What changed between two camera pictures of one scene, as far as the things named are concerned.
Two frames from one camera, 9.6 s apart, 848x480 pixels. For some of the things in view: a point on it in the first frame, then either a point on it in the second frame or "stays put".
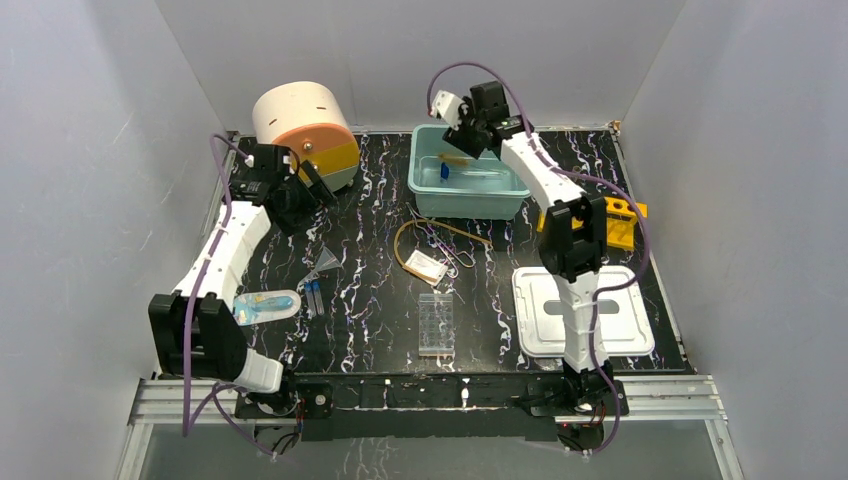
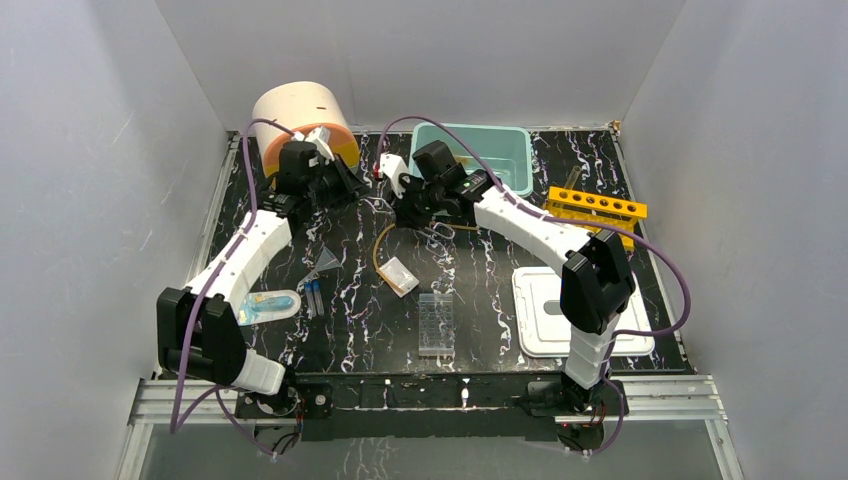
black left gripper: x=308 y=179 -> x=338 y=183
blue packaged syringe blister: x=264 y=305 stays put
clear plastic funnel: x=326 y=261 stays put
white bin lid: x=538 y=315 stays put
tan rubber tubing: x=413 y=269 -> x=432 y=224
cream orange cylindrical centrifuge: x=310 y=120 stays put
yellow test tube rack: x=620 y=220 stays put
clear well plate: x=436 y=330 stays put
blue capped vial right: x=320 y=308 stays put
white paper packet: x=426 y=264 -> x=398 y=277
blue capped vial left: x=310 y=308 stays put
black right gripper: x=456 y=139 -> x=404 y=216
